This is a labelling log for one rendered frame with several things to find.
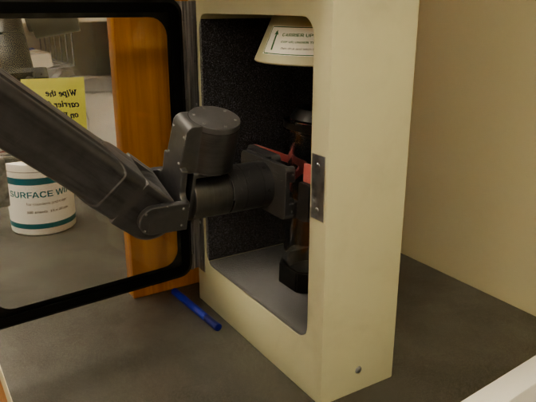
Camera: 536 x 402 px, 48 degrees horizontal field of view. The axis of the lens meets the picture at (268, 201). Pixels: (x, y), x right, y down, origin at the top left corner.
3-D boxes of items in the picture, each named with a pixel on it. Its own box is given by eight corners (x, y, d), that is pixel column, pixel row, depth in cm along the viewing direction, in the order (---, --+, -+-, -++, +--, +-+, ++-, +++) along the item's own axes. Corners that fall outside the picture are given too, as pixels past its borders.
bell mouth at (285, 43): (337, 53, 85) (339, 12, 83) (431, 62, 71) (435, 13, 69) (228, 58, 76) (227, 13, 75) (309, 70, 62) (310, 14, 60)
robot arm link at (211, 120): (112, 194, 69) (138, 238, 63) (117, 103, 63) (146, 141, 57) (206, 182, 75) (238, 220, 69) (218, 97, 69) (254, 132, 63)
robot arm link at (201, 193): (164, 204, 71) (184, 231, 67) (170, 154, 67) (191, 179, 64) (215, 195, 75) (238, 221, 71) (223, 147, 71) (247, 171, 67)
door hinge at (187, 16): (198, 266, 93) (187, 1, 81) (205, 272, 91) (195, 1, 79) (189, 268, 92) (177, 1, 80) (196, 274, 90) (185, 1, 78)
